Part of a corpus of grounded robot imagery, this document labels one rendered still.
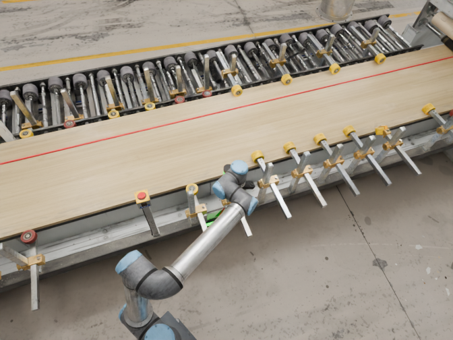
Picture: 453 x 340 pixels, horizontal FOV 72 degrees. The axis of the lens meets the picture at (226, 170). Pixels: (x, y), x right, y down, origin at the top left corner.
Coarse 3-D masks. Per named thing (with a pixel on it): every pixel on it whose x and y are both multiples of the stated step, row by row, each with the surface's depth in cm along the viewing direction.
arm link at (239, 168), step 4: (236, 160) 160; (240, 160) 161; (232, 164) 159; (236, 164) 159; (240, 164) 159; (244, 164) 159; (232, 168) 157; (236, 168) 157; (240, 168) 157; (244, 168) 158; (232, 172) 157; (236, 172) 156; (240, 172) 156; (244, 172) 157; (240, 176) 158; (244, 176) 160; (240, 180) 158; (244, 180) 164; (240, 184) 166
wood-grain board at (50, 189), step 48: (432, 48) 301; (240, 96) 253; (288, 96) 256; (336, 96) 258; (384, 96) 261; (432, 96) 263; (0, 144) 217; (48, 144) 219; (96, 144) 221; (144, 144) 222; (192, 144) 224; (240, 144) 226; (0, 192) 197; (48, 192) 198; (96, 192) 200
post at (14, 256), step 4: (0, 244) 156; (4, 244) 159; (0, 248) 155; (4, 248) 158; (8, 248) 161; (0, 252) 157; (4, 252) 159; (8, 252) 160; (12, 252) 164; (16, 252) 168; (4, 256) 162; (8, 256) 163; (12, 256) 165; (16, 256) 167; (20, 256) 171; (24, 256) 176; (12, 260) 168; (16, 260) 170; (20, 260) 171; (24, 260) 175; (20, 264) 175; (24, 264) 176
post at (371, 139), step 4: (372, 136) 204; (368, 140) 207; (372, 140) 204; (364, 144) 212; (368, 144) 208; (364, 148) 213; (368, 148) 213; (364, 152) 216; (356, 160) 225; (360, 160) 224; (352, 164) 230; (356, 164) 228; (348, 168) 236; (352, 168) 232; (348, 172) 238; (352, 172) 238
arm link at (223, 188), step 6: (228, 174) 156; (234, 174) 156; (222, 180) 154; (228, 180) 154; (234, 180) 156; (216, 186) 152; (222, 186) 152; (228, 186) 152; (234, 186) 153; (216, 192) 155; (222, 192) 152; (228, 192) 152; (222, 198) 154; (228, 198) 153
